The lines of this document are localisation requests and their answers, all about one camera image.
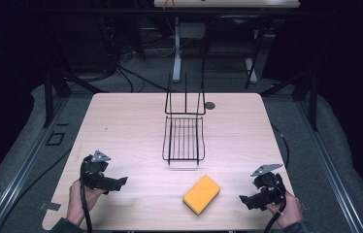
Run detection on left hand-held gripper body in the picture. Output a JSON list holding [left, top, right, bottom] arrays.
[[80, 150, 119, 192]]

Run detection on person's right hand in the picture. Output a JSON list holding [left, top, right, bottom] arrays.
[[264, 191, 304, 229]]

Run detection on black metal frame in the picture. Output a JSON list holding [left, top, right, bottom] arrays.
[[42, 69, 110, 129], [259, 67, 320, 133]]

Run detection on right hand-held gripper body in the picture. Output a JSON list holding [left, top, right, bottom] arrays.
[[249, 163, 287, 206]]

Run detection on metal floor rail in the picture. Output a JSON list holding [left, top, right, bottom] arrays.
[[0, 96, 71, 233], [295, 99, 363, 233]]

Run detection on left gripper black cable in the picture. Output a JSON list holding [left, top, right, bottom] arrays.
[[79, 154, 94, 233]]

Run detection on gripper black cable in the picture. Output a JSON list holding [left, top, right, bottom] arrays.
[[79, 154, 94, 233], [262, 183, 288, 233]]

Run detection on thin black cable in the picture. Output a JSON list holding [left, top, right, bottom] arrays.
[[270, 123, 291, 170]]

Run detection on black wire rack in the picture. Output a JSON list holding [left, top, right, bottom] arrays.
[[161, 71, 208, 167]]

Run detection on white background table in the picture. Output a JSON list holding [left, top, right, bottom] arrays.
[[153, 0, 301, 84]]

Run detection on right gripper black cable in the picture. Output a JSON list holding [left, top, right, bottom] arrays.
[[262, 183, 288, 233]]

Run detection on bundle of floor cables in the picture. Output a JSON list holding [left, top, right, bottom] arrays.
[[96, 18, 179, 95]]

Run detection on yellow sponge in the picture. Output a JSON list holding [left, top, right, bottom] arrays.
[[181, 174, 222, 216]]

